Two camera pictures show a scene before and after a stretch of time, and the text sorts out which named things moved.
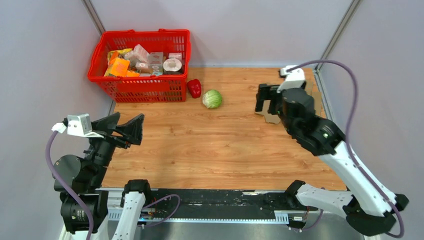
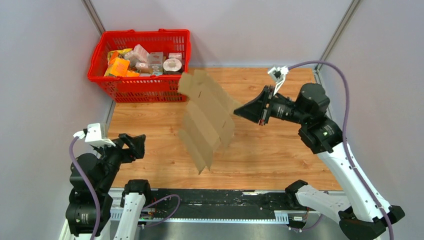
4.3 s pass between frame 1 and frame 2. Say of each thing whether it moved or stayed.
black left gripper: moved
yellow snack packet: stayed
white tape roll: stayed
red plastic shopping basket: stayed
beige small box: stayed
